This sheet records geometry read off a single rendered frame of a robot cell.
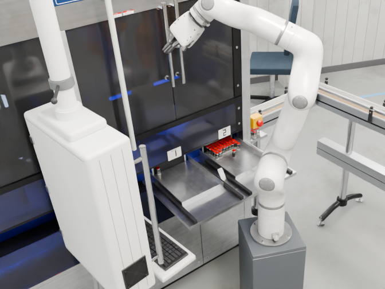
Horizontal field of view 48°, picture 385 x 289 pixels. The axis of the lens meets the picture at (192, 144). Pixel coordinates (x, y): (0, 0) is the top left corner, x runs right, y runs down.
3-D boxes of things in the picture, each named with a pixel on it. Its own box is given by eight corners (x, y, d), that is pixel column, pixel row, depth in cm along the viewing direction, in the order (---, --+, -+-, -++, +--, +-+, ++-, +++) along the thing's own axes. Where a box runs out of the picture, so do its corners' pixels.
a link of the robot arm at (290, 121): (252, 180, 184) (260, 159, 197) (279, 190, 182) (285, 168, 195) (290, 76, 154) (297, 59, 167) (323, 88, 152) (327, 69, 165)
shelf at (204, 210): (142, 183, 243) (141, 180, 242) (240, 140, 274) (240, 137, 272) (189, 230, 208) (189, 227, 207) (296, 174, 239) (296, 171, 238)
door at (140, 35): (93, 151, 209) (64, 30, 178) (175, 119, 229) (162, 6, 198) (93, 151, 208) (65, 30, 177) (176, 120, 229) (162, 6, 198)
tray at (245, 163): (199, 155, 259) (199, 149, 257) (234, 140, 270) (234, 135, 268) (235, 182, 234) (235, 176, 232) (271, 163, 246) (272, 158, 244)
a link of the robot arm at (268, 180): (287, 194, 196) (289, 149, 183) (280, 222, 181) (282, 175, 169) (260, 190, 200) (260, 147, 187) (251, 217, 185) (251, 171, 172)
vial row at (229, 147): (212, 157, 255) (211, 151, 253) (236, 146, 263) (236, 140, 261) (214, 159, 254) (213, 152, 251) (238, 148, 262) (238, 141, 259)
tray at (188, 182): (149, 176, 244) (148, 171, 242) (188, 160, 255) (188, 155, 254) (182, 207, 219) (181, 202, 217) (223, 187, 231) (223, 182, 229)
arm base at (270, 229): (298, 242, 196) (300, 211, 186) (256, 250, 194) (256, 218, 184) (283, 215, 212) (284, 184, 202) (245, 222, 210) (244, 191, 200)
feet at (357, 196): (313, 223, 328) (314, 209, 321) (357, 196, 350) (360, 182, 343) (321, 229, 322) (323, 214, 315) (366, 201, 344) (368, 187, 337)
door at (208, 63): (176, 118, 229) (163, 5, 198) (240, 94, 248) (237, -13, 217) (176, 119, 229) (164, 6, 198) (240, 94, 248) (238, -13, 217)
